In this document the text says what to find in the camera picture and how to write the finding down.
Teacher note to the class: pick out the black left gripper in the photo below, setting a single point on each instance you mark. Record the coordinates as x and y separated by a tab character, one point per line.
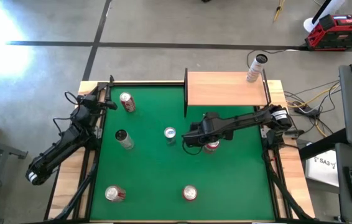
90	102

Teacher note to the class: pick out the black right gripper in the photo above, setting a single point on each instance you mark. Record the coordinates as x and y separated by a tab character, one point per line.
213	127

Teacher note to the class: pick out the red Coca-Cola can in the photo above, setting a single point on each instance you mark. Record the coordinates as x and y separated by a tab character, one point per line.
128	104
113	193

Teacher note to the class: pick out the red Fanta strawberry can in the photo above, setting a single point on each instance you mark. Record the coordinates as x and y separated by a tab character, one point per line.
212	147
190	193

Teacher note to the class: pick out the blue silver energy drink can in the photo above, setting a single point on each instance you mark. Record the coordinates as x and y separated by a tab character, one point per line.
170	133

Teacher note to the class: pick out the white Celsius can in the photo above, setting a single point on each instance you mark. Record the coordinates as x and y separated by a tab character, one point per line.
125	141
256	70

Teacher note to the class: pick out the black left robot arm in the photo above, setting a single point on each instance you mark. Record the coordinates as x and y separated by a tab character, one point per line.
54	152

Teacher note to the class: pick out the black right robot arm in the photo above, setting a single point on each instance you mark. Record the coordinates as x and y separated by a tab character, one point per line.
250	119

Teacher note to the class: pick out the green table mat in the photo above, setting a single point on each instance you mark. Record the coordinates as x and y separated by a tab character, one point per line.
157	174

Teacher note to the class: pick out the black power strip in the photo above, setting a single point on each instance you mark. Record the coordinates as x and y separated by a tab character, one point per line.
308	111

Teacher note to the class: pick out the white paper sign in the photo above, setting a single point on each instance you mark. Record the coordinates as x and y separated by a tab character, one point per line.
323	169

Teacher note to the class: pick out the white black tower fan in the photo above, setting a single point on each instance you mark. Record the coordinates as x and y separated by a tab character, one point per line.
309	25

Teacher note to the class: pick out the red black tool case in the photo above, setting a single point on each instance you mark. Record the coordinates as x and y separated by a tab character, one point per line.
340	34

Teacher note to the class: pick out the wooden shelf with black frame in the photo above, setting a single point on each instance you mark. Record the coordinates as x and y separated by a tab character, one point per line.
222	88

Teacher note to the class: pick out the gray metal bracket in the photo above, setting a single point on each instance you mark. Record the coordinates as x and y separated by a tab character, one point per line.
264	133

